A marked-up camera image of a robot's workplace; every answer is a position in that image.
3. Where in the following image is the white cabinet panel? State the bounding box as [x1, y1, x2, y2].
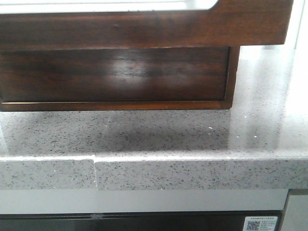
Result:
[281, 189, 308, 231]

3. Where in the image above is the dark wooden drawer cabinet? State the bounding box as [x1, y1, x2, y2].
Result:
[0, 45, 241, 112]

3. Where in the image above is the dark wooden drawer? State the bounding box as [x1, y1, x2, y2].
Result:
[0, 0, 293, 51]
[0, 46, 230, 103]

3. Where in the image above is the black under-counter appliance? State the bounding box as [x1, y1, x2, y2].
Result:
[0, 210, 282, 231]

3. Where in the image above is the white QR code sticker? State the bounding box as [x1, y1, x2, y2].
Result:
[243, 216, 278, 231]

